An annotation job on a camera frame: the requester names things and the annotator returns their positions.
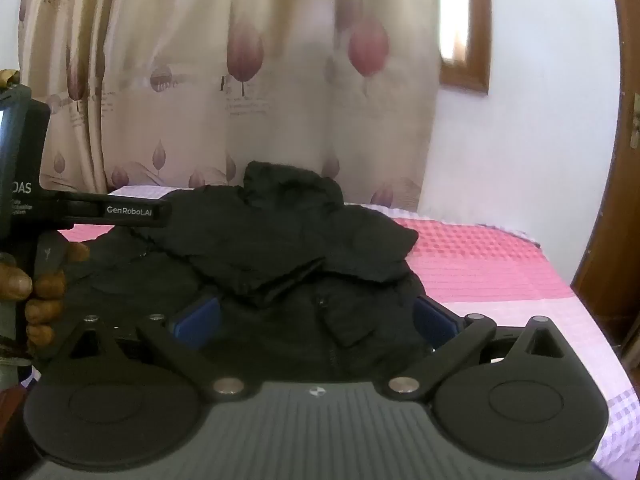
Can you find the pink checkered bedsheet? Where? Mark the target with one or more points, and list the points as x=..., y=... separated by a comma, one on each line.
x=500, y=270

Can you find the wooden window frame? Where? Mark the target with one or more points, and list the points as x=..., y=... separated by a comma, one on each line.
x=477, y=35

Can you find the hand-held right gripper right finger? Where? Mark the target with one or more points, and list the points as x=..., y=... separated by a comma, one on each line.
x=431, y=317

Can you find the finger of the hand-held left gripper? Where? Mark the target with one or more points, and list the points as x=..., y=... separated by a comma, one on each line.
x=115, y=210

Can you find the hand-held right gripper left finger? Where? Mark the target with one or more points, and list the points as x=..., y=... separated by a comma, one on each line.
x=197, y=319

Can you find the beige leaf print curtain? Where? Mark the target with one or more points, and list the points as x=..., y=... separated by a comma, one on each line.
x=200, y=110

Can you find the person's left hand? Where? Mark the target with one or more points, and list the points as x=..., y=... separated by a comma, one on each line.
x=17, y=282

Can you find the black jacket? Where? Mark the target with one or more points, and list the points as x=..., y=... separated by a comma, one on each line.
x=280, y=240

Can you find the brown wooden door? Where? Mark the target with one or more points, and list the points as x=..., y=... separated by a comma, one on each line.
x=625, y=200

